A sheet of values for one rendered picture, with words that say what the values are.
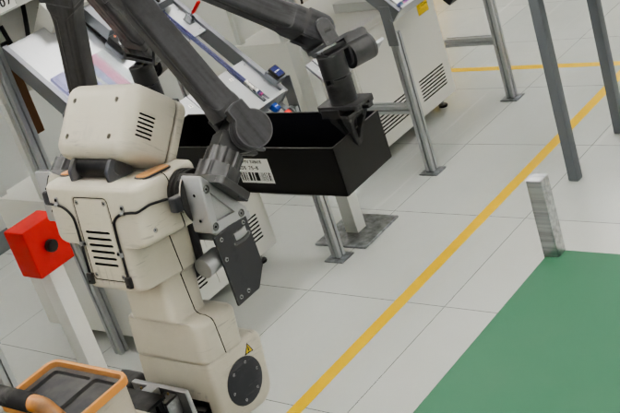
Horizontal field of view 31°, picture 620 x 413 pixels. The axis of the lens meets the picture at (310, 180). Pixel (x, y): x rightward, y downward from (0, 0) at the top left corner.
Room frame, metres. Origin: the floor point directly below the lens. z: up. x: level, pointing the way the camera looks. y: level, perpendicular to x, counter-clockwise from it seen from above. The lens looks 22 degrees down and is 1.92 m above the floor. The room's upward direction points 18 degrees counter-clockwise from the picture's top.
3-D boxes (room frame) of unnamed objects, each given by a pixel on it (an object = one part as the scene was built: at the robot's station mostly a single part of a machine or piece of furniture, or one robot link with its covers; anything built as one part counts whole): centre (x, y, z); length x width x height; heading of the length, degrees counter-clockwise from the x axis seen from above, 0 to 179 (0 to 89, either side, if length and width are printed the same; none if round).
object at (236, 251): (2.14, 0.28, 0.99); 0.28 x 0.16 x 0.22; 46
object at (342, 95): (2.15, -0.12, 1.21); 0.10 x 0.07 x 0.07; 46
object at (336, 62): (2.15, -0.12, 1.27); 0.07 x 0.06 x 0.07; 120
